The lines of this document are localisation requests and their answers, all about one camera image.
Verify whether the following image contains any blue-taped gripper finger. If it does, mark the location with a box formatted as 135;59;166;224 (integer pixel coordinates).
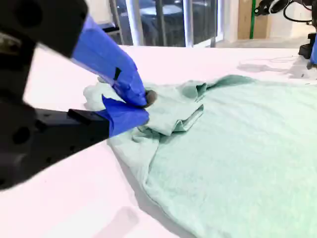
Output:
34;95;150;173
0;0;158;108

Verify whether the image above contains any pale green T-shirt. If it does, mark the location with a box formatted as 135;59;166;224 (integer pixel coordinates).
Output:
83;74;317;238

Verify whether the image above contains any green upright pole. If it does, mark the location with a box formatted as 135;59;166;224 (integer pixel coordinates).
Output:
249;0;256;40

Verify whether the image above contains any brown cardboard box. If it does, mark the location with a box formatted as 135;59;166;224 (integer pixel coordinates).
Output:
237;0;270;40

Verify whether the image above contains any black and white device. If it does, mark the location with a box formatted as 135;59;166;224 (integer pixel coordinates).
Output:
254;0;286;17

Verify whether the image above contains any silver glass door frame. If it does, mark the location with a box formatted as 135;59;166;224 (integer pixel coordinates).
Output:
108;0;224;48

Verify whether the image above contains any black looped cable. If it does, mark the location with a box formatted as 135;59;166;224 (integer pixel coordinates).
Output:
283;0;317;25

